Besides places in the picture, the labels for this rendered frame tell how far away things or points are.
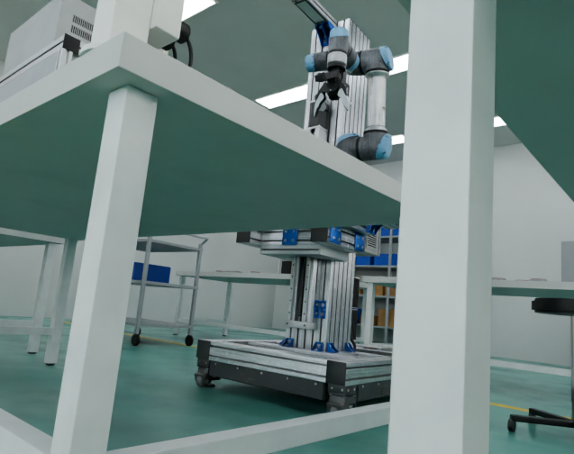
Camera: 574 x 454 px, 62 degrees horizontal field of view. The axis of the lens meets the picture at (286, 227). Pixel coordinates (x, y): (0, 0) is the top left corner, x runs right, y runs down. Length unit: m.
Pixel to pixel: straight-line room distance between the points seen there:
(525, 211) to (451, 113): 7.71
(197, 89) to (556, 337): 7.30
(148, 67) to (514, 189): 7.69
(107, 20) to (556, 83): 0.60
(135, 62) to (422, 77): 0.42
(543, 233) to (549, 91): 7.29
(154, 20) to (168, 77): 0.13
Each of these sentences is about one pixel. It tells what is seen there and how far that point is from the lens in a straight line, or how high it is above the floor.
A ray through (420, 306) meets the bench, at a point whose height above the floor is 0.42.
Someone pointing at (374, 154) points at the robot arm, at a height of 1.15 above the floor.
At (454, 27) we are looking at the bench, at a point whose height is 0.62.
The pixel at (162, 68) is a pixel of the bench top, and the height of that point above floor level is 0.72.
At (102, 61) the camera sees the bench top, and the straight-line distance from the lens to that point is 0.72.
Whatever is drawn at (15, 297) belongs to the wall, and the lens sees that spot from 7.29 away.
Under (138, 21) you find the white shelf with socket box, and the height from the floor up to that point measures 0.82.
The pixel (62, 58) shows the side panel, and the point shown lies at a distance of 1.53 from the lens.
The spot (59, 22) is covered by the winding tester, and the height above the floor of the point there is 1.21.
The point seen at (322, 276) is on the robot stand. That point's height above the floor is 0.59.
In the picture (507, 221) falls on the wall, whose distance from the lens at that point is 8.09.
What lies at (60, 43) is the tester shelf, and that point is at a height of 1.09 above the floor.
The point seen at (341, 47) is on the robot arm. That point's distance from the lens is 1.95.
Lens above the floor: 0.41
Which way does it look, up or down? 10 degrees up
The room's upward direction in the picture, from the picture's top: 5 degrees clockwise
